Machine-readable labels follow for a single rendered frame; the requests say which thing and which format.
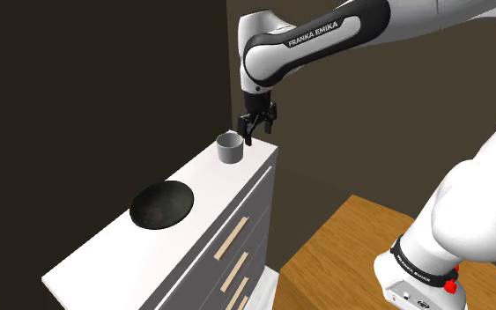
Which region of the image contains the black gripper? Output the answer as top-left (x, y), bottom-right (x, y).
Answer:
top-left (237, 90), bottom-right (278, 147)

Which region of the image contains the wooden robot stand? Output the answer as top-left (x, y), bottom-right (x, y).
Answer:
top-left (271, 194), bottom-right (496, 310)

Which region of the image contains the black round plate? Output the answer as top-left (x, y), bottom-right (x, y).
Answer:
top-left (129, 181), bottom-right (196, 231)

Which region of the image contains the white grey chest of drawers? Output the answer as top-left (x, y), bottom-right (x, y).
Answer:
top-left (41, 129), bottom-right (280, 310)

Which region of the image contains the grey cup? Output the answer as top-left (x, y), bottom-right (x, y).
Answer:
top-left (216, 131), bottom-right (245, 165)

